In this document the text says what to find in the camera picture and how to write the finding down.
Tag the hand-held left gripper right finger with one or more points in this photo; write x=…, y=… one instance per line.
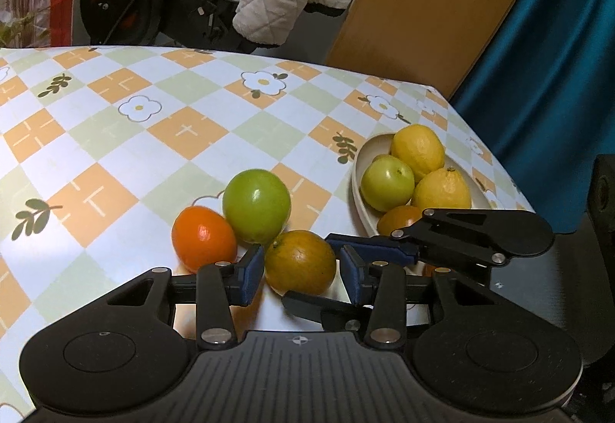
x=353, y=279

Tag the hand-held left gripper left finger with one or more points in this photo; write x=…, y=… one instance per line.
x=251, y=276

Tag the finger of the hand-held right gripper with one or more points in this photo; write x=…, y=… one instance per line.
x=374, y=247
x=317, y=310

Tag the beige round plate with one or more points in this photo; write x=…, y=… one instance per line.
x=365, y=207

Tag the dark orange tangerine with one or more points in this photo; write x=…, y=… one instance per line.
x=300, y=262

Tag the bright orange tangerine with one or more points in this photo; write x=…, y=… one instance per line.
x=204, y=238

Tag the small green apple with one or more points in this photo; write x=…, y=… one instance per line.
x=387, y=183

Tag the large green apple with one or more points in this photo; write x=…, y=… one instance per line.
x=257, y=207

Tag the yellow lemon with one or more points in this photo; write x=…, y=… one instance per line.
x=418, y=149
x=442, y=190

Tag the teal curtain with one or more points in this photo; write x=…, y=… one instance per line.
x=552, y=91

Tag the checkered floral tablecloth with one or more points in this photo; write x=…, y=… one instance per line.
x=120, y=139

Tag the wooden board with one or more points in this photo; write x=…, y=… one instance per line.
x=432, y=10

